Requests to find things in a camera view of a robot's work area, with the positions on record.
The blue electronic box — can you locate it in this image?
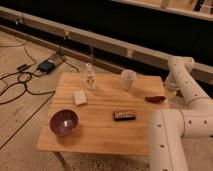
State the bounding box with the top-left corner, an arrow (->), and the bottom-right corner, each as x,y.
38,60 -> 55,73

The clear plastic bottle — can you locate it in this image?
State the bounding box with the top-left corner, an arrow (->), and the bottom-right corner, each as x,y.
86,63 -> 95,90

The black floor cable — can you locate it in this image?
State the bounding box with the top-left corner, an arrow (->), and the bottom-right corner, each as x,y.
0,43 -> 56,106

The white sponge block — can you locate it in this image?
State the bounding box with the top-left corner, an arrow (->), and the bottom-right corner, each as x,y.
73,90 -> 87,105

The purple bowl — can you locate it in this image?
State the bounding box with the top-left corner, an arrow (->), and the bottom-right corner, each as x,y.
50,109 -> 78,137

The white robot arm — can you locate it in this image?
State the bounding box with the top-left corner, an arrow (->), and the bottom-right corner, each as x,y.
148,56 -> 213,171

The small black adapter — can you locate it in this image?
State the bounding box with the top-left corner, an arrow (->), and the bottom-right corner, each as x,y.
17,64 -> 30,72

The clear plastic cup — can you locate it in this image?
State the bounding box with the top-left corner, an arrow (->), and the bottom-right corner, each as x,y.
121,70 -> 136,90

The wooden table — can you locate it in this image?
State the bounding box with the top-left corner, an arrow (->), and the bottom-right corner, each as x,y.
35,72 -> 170,168

